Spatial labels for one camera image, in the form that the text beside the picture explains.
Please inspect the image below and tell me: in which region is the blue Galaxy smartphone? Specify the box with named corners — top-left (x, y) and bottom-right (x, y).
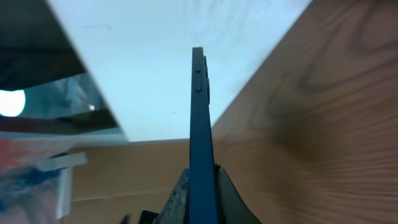
top-left (188, 47), bottom-right (219, 224)

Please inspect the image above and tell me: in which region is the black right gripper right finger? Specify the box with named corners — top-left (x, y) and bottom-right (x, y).
top-left (215, 164), bottom-right (261, 224)

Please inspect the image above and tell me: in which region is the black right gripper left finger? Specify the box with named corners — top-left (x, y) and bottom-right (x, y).
top-left (153, 169), bottom-right (189, 224)

